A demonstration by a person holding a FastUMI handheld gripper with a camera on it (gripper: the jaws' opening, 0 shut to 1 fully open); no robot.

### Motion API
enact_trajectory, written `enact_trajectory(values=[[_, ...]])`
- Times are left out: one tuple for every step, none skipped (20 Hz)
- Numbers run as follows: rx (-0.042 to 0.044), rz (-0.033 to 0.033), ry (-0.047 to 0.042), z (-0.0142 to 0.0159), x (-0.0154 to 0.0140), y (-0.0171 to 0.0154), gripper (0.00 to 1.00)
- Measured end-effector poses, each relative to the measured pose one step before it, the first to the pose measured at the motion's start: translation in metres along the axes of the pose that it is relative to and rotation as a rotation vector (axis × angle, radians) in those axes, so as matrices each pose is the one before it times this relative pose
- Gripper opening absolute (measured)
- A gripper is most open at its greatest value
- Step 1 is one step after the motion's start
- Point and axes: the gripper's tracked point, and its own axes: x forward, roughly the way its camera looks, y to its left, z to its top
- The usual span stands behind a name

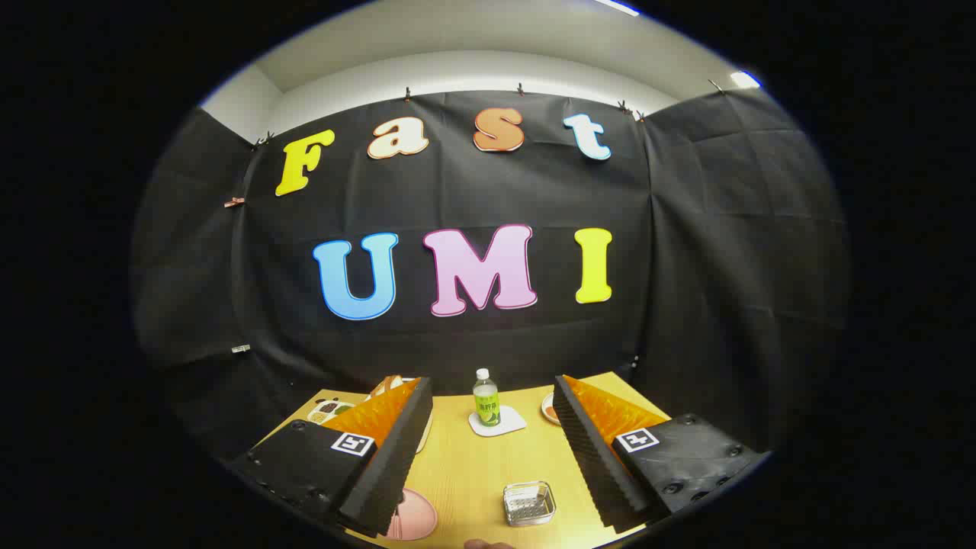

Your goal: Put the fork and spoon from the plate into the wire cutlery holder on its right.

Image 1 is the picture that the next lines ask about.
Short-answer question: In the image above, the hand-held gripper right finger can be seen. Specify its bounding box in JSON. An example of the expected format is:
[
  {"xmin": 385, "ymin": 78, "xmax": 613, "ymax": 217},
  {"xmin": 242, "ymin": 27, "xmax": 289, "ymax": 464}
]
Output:
[{"xmin": 552, "ymin": 374, "xmax": 771, "ymax": 535}]

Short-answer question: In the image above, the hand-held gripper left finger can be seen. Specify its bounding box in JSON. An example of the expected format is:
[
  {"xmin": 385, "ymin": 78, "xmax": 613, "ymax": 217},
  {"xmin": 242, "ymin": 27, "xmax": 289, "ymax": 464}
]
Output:
[{"xmin": 229, "ymin": 376, "xmax": 434, "ymax": 538}]

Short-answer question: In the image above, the pink round plate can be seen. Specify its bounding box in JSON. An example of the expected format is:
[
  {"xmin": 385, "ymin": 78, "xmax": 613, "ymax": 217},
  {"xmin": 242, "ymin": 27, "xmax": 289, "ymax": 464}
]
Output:
[{"xmin": 385, "ymin": 488, "xmax": 439, "ymax": 542}]

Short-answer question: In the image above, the square metal drain basket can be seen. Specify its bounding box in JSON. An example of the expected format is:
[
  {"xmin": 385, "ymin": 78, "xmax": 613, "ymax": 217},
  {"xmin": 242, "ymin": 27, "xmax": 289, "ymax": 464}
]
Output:
[{"xmin": 502, "ymin": 480, "xmax": 557, "ymax": 527}]

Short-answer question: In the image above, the toast slice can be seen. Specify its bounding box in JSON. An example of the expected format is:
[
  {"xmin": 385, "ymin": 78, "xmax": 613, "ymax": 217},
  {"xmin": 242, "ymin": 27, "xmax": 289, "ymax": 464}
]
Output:
[{"xmin": 370, "ymin": 374, "xmax": 416, "ymax": 399}]

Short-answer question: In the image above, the white divided snack tray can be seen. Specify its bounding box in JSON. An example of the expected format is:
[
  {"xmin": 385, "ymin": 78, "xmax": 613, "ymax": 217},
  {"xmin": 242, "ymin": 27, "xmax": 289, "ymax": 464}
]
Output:
[{"xmin": 307, "ymin": 399, "xmax": 355, "ymax": 425}]

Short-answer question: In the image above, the white square coaster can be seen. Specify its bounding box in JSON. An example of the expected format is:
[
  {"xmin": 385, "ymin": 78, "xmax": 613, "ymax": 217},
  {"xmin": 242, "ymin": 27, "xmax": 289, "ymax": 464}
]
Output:
[{"xmin": 467, "ymin": 406, "xmax": 528, "ymax": 438}]

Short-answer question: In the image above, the green label drink bottle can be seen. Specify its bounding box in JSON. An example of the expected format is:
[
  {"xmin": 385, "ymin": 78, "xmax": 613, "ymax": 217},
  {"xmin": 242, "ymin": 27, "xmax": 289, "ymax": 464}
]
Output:
[{"xmin": 473, "ymin": 368, "xmax": 502, "ymax": 428}]

